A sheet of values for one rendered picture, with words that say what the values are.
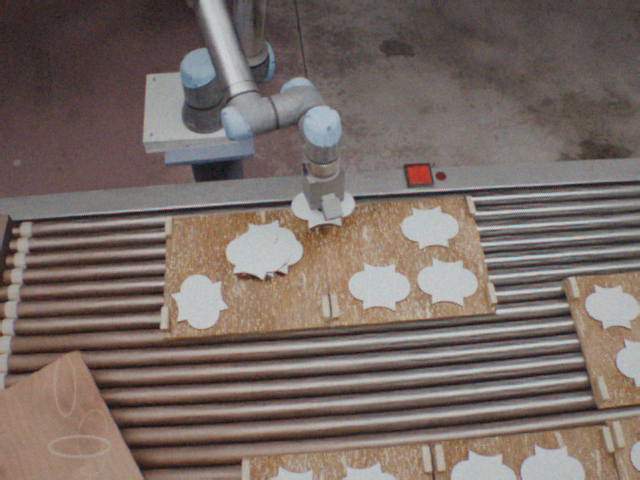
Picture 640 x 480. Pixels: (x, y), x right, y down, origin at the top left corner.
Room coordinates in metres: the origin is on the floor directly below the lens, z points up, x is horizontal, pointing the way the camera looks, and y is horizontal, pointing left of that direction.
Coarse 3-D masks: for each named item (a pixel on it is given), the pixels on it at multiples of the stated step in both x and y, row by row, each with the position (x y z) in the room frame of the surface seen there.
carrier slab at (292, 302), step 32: (192, 224) 0.94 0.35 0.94; (224, 224) 0.94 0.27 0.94; (256, 224) 0.94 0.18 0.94; (288, 224) 0.94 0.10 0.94; (192, 256) 0.85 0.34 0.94; (224, 256) 0.85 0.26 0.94; (320, 256) 0.85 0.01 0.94; (224, 288) 0.75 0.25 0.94; (256, 288) 0.75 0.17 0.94; (288, 288) 0.75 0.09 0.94; (320, 288) 0.75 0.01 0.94; (224, 320) 0.67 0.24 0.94; (256, 320) 0.67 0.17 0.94; (288, 320) 0.67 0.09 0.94; (320, 320) 0.67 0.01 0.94
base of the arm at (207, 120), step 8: (184, 104) 1.34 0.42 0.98; (216, 104) 1.32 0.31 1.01; (224, 104) 1.35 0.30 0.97; (184, 112) 1.32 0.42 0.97; (192, 112) 1.30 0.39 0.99; (200, 112) 1.30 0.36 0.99; (208, 112) 1.30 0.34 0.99; (216, 112) 1.31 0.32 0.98; (184, 120) 1.31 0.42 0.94; (192, 120) 1.31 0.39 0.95; (200, 120) 1.29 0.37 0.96; (208, 120) 1.29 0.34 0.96; (216, 120) 1.30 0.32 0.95; (192, 128) 1.29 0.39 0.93; (200, 128) 1.28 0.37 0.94; (208, 128) 1.29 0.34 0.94; (216, 128) 1.29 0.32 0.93
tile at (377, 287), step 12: (360, 276) 0.78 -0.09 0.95; (372, 276) 0.78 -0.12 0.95; (384, 276) 0.78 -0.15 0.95; (396, 276) 0.78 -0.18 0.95; (348, 288) 0.75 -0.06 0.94; (360, 288) 0.75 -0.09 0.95; (372, 288) 0.75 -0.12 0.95; (384, 288) 0.75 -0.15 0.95; (396, 288) 0.75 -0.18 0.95; (408, 288) 0.75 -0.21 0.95; (360, 300) 0.72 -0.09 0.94; (372, 300) 0.72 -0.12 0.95; (384, 300) 0.72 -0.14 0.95; (396, 300) 0.72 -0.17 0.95
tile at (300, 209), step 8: (344, 192) 0.94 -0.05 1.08; (296, 200) 0.92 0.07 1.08; (304, 200) 0.92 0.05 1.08; (344, 200) 0.92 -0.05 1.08; (352, 200) 0.92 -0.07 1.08; (296, 208) 0.89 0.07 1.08; (304, 208) 0.89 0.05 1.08; (344, 208) 0.89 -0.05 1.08; (352, 208) 0.89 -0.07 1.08; (296, 216) 0.87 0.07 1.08; (304, 216) 0.87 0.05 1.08; (312, 216) 0.87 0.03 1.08; (320, 216) 0.87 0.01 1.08; (344, 216) 0.87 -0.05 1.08; (312, 224) 0.85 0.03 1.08; (320, 224) 0.85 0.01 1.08; (328, 224) 0.85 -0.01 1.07; (336, 224) 0.85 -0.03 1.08
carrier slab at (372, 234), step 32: (352, 224) 0.94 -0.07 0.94; (384, 224) 0.94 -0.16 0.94; (352, 256) 0.85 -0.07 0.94; (384, 256) 0.85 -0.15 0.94; (416, 256) 0.85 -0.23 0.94; (448, 256) 0.85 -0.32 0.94; (480, 256) 0.85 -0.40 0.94; (416, 288) 0.75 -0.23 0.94; (480, 288) 0.75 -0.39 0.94; (352, 320) 0.67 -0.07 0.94; (384, 320) 0.67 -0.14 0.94; (416, 320) 0.67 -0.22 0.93
